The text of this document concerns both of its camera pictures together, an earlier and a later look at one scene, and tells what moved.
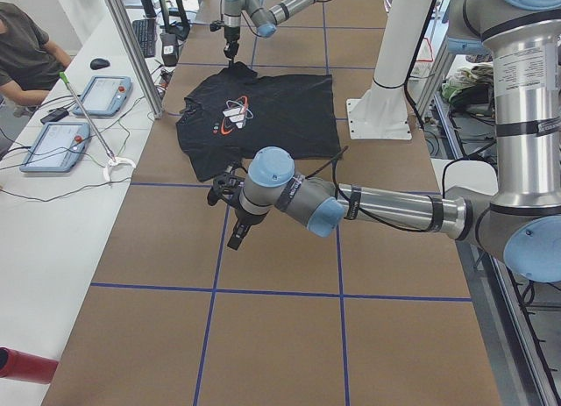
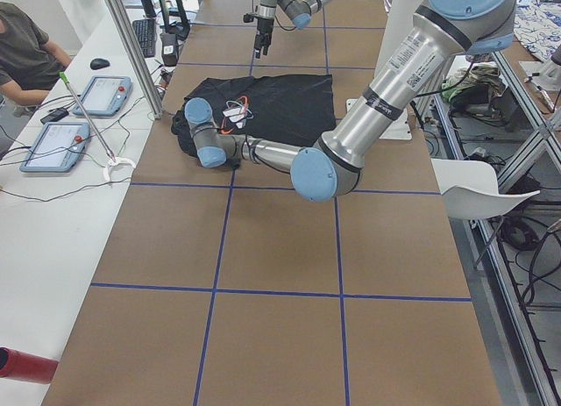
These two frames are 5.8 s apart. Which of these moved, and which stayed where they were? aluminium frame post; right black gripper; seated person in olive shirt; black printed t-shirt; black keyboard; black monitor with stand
Moved: right black gripper; black printed t-shirt
Stayed: black monitor with stand; aluminium frame post; black keyboard; seated person in olive shirt
